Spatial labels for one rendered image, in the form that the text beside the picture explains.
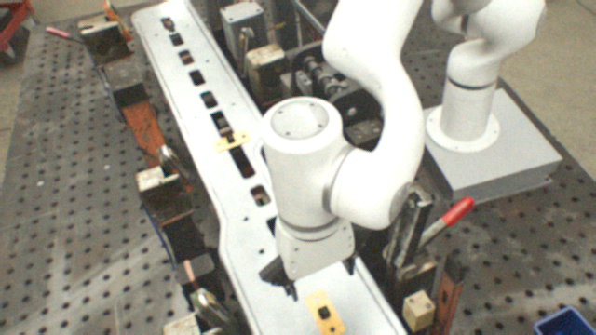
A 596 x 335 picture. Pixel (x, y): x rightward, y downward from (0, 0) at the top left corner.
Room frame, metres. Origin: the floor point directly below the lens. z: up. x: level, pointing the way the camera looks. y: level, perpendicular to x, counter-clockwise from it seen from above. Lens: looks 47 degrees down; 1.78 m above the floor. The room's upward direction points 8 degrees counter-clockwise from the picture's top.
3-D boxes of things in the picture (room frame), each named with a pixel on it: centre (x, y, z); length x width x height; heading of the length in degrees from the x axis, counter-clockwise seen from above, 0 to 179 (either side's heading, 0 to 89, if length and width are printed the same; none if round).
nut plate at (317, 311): (0.39, -0.01, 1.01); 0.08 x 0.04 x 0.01; 19
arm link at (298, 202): (0.38, -0.01, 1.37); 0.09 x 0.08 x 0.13; 53
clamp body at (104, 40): (1.32, 0.50, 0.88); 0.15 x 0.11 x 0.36; 109
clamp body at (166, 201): (0.71, 0.29, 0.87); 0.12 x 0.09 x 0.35; 109
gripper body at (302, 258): (0.39, -0.01, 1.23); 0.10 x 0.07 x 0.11; 108
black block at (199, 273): (0.51, 0.21, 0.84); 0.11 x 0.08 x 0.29; 109
